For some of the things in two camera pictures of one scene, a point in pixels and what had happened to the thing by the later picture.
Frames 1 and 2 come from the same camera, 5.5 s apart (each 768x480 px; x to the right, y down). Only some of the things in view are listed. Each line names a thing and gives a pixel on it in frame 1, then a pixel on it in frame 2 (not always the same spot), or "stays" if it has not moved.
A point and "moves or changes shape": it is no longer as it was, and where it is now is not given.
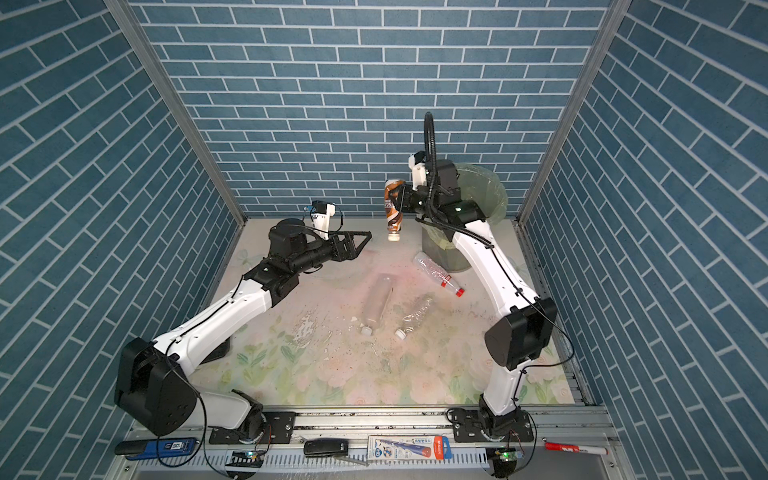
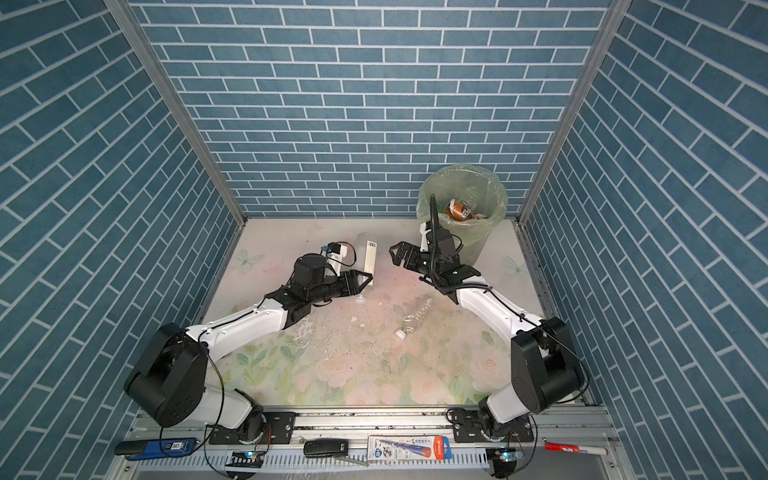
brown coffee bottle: [393, 216] moves or changes shape
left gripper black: [347, 253] -> [352, 288]
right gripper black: [407, 195] -> [406, 246]
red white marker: [577, 449] stays
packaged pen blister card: [409, 447] stays
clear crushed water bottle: [411, 320] stays
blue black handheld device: [142, 449] stays
